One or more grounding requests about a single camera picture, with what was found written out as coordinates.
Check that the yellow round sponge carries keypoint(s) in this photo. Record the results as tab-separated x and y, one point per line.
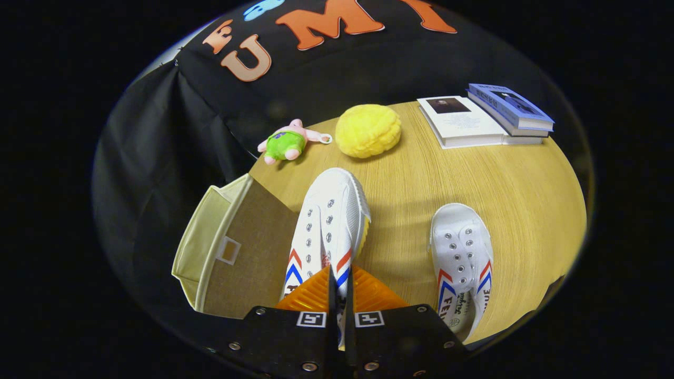
368	130

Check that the white canvas shoe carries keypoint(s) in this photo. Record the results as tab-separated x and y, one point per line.
334	210
461	247

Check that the beige linen storage box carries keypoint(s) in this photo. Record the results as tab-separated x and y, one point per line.
253	252

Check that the black backdrop cloth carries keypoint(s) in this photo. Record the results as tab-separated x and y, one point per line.
158	158

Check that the white book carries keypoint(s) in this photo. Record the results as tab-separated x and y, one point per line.
463	126

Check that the pink and green plush toy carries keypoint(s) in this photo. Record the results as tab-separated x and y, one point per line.
287	143

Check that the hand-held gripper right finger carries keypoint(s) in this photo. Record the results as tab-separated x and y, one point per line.
400	342

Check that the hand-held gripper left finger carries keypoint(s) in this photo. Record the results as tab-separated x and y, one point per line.
287	342

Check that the blue book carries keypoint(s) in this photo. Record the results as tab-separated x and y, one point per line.
513	108

